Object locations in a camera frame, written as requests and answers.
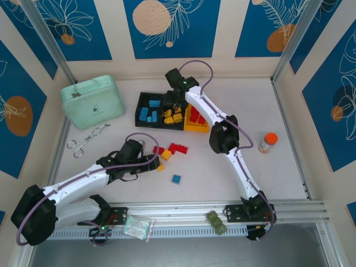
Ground black plastic bin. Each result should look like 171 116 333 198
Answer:
135 92 165 128
162 90 186 131

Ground yellow plastic bin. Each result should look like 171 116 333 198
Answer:
183 103 210 134

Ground metal scissor tongs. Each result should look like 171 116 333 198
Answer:
66 123 112 159

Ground clear plastic bag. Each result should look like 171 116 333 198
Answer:
123 215 156 241

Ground mint green zip case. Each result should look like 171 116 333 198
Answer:
60 74 125 131

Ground orange capped bottle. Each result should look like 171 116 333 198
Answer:
258 132 279 154

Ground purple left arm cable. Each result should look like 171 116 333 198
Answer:
16 132 160 247

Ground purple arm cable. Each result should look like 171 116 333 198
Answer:
16 132 160 247
179 60 276 234

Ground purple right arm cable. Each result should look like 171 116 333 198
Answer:
179 60 276 234

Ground long aluminium table rail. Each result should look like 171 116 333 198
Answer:
23 200 332 228

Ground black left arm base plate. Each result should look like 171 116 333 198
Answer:
94 207 128 226

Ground blue floral wall panel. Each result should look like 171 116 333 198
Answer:
0 40 48 179
289 0 343 75
302 27 356 172
0 0 58 81
235 0 309 58
123 0 222 60
36 0 113 62

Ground aluminium side rail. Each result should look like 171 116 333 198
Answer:
271 77 314 201
41 80 76 206

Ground white slotted cable duct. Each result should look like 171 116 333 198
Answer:
50 225 248 239

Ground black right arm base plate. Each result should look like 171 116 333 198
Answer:
224 204 276 223

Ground aluminium frame post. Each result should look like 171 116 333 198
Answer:
271 0 321 85
18 0 78 84

